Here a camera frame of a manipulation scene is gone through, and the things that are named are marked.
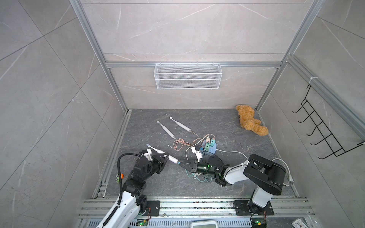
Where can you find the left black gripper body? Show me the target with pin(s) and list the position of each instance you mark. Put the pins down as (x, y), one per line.
(156, 166)

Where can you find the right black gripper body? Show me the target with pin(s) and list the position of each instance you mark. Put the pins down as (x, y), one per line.
(204, 168)

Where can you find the white electric toothbrush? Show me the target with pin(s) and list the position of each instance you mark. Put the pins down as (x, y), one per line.
(181, 125)
(166, 130)
(170, 158)

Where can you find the teal charger plug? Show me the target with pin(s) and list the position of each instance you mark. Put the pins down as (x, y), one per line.
(212, 142)

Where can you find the green charger plug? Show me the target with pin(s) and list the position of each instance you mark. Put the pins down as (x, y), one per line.
(207, 146)

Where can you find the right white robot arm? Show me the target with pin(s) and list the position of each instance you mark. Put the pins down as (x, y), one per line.
(267, 175)

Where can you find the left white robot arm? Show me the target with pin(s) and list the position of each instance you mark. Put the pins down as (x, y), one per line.
(131, 200)

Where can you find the blue power strip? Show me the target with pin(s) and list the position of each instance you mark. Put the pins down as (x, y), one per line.
(211, 149)

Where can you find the orange green small toy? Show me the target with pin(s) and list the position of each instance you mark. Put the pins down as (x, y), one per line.
(119, 177)

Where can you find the brown teddy bear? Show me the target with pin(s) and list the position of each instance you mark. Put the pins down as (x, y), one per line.
(248, 122)

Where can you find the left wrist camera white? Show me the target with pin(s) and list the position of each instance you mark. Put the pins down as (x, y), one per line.
(148, 154)

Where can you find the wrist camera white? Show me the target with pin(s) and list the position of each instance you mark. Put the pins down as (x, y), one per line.
(148, 154)
(198, 152)

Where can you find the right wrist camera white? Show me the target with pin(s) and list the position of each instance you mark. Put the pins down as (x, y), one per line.
(198, 152)

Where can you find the white wire mesh basket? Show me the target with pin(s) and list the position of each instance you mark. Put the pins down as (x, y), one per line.
(187, 76)

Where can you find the black wire hook rack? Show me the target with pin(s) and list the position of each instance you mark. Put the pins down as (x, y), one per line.
(320, 126)

